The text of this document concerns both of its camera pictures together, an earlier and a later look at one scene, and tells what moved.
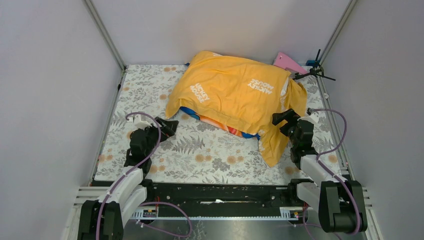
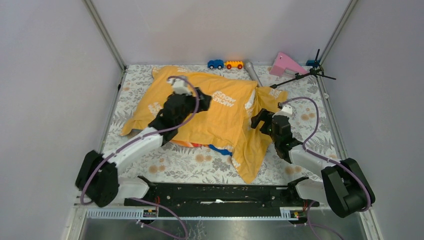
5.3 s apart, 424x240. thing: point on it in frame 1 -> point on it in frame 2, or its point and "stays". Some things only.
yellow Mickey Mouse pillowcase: x=244 y=94 -> x=227 y=125
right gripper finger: x=285 y=129 -> x=264 y=128
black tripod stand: x=317 y=70 stays
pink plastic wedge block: x=284 y=61 stays
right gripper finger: x=289 y=115 -> x=264 y=115
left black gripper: x=168 y=127 -> x=203 y=101
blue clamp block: x=312 y=63 stays
